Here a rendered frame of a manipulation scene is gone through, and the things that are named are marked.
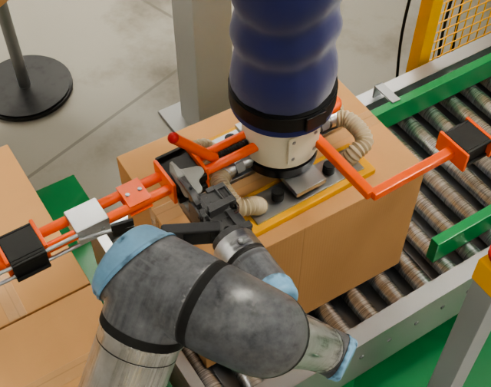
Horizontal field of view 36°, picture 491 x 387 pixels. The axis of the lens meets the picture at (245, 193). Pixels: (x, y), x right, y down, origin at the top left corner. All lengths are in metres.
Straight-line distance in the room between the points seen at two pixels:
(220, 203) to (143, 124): 1.74
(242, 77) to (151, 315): 0.67
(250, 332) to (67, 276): 1.25
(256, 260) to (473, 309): 0.55
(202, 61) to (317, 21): 1.50
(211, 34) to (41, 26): 1.19
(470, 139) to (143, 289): 0.94
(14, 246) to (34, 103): 1.88
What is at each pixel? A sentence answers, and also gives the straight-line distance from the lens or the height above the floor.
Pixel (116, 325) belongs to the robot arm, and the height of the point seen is 1.45.
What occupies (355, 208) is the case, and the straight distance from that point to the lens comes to 1.74.
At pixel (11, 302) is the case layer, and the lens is 2.11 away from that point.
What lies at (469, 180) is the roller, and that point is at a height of 0.54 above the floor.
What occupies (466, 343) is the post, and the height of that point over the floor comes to 0.72.
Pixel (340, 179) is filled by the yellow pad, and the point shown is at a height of 0.97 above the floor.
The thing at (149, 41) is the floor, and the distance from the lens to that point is 3.59.
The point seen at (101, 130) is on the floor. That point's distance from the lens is 3.21.
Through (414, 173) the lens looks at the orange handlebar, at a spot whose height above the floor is 1.09.
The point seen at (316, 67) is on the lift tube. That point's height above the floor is 1.32.
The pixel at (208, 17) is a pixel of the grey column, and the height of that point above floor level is 0.59.
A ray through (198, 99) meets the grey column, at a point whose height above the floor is 0.23.
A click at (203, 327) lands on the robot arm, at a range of 0.91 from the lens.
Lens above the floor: 2.28
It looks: 51 degrees down
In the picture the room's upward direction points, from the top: straight up
